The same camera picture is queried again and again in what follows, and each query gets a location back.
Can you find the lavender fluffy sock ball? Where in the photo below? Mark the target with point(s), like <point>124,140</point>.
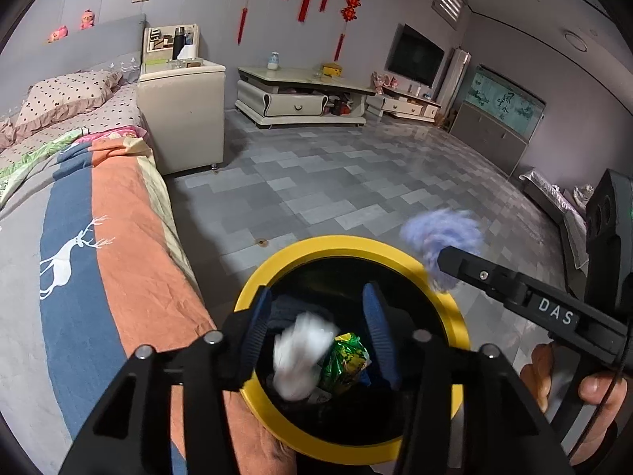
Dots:
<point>435,227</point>

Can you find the white curved tv cabinet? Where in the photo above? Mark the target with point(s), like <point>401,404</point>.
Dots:
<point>296,104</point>

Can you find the grey fish tank cabinet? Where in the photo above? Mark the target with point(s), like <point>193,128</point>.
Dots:
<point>489,138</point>

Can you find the small white blue bottle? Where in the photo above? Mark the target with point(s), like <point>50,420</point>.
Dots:
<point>273,61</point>

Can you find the yellow box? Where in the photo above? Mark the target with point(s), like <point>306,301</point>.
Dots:
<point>332,70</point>

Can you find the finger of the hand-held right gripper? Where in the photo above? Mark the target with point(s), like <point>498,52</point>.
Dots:
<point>474,269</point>

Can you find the pink figurines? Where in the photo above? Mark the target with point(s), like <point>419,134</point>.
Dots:
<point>385,81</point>

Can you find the yellow rimmed black trash bin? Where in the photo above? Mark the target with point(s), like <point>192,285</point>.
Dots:
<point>346,247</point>

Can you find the white tissue box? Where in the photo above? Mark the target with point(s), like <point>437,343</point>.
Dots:
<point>189,52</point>

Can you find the light green blanket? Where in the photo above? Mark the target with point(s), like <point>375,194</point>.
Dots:
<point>29,163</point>

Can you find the wall vent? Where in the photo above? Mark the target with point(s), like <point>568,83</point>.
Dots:
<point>450,2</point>

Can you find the grey striped patterned bed blanket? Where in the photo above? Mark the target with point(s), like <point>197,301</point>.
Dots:
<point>123,257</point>

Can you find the round ceiling light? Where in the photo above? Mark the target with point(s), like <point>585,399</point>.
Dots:
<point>577,41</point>

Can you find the cream nightstand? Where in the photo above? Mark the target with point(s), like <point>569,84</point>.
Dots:
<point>188,109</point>

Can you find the wall mounted television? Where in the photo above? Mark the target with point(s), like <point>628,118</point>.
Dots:
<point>415,54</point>

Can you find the white standing air conditioner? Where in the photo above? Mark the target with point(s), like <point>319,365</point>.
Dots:
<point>455,84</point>

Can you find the grey padded headboard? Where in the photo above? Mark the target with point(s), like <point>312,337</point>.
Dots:
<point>74,44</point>

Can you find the person's right hand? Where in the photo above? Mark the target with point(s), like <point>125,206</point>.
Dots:
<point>539,376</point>

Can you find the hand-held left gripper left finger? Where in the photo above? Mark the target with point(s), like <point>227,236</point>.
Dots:
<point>259,326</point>

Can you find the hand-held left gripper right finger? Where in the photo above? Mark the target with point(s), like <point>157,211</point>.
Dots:
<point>378,326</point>

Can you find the fish tank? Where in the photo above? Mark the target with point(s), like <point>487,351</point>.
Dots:
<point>504,99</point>

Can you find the silver covered bench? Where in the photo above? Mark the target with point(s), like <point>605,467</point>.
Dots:
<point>554,203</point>

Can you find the black thermos bottle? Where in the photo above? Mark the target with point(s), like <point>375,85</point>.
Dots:
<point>179,42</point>

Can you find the pink dotted pillow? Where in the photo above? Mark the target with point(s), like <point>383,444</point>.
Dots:
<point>64,94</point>

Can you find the green yellow snack bag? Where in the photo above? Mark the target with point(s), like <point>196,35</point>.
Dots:
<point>346,361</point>

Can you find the pink plush toy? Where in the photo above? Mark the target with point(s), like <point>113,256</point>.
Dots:
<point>58,34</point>
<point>88,20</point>

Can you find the white drawer side cabinet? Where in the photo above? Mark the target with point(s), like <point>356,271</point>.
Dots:
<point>410,106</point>

